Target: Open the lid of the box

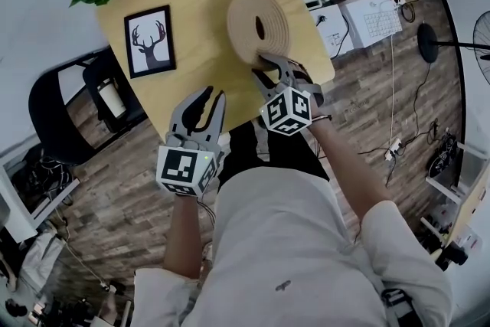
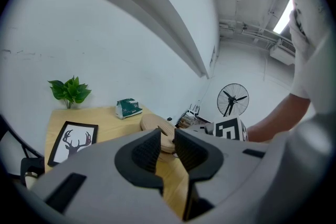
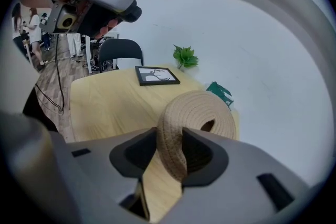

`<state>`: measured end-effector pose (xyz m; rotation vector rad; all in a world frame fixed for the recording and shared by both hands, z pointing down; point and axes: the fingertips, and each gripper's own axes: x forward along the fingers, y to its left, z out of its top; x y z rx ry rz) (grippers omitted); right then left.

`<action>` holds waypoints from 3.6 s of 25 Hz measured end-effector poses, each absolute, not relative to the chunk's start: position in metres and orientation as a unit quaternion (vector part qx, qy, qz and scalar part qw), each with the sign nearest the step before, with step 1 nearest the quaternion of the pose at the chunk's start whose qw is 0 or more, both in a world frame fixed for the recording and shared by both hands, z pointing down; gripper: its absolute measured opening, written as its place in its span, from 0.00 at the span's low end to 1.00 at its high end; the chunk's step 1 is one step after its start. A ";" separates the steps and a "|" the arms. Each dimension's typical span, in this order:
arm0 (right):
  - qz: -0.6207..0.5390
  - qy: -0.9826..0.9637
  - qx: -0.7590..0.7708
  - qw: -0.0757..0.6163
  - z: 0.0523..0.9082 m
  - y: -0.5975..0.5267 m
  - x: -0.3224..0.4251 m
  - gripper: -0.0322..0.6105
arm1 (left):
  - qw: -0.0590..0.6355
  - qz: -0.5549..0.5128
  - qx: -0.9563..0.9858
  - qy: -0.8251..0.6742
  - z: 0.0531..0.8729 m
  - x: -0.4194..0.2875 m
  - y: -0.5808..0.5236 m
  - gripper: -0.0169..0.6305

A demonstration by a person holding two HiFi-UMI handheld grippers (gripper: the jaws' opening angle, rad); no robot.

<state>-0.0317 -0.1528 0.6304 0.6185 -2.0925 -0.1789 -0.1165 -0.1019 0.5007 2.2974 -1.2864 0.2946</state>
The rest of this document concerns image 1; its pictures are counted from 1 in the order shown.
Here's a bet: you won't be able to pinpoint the person's black trousers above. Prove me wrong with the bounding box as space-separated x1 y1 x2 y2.
217 119 331 189

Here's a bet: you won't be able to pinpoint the white cable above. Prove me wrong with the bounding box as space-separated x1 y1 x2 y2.
387 33 398 142

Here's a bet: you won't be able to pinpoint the person's right forearm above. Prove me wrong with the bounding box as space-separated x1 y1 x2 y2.
307 113 392 222

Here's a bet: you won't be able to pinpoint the person's right hand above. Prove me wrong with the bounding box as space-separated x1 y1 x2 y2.
289 60 315 86

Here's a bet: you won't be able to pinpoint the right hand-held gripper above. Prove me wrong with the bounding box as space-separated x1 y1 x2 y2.
251 52 325 137

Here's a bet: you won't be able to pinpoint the person's left forearm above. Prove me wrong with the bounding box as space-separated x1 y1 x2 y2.
162 194 204 280

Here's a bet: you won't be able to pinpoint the black framed deer picture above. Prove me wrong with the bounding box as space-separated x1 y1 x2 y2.
123 4 178 80

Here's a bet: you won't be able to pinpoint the white shelf with cables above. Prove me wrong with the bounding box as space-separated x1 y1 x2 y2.
0 143 82 243

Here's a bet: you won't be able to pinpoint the round tan box lid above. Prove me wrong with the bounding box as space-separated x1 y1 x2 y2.
237 0 293 67

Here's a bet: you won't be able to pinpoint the black chair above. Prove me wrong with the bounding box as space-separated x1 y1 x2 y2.
28 47 149 166

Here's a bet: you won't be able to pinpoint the white cup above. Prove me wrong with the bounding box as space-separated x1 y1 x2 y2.
96 77 128 120

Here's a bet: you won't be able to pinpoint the person's white shirt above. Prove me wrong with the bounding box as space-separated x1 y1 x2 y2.
132 165 455 327

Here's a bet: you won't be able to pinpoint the white power strip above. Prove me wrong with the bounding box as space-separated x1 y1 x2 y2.
384 137 403 162

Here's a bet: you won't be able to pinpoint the black standing fan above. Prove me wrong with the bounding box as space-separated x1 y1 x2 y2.
416 9 490 86

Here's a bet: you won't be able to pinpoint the white box with plug print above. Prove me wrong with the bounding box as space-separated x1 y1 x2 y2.
308 3 355 59

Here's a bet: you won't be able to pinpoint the black cable bundle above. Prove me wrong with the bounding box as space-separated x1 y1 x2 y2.
426 132 459 179

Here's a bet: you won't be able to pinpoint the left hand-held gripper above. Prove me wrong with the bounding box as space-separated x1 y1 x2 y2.
155 86 227 198

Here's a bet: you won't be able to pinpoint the white and wooden shelf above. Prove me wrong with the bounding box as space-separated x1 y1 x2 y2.
420 141 490 256

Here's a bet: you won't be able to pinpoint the white box with keyboard print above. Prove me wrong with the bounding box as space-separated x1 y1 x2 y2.
339 0 404 50

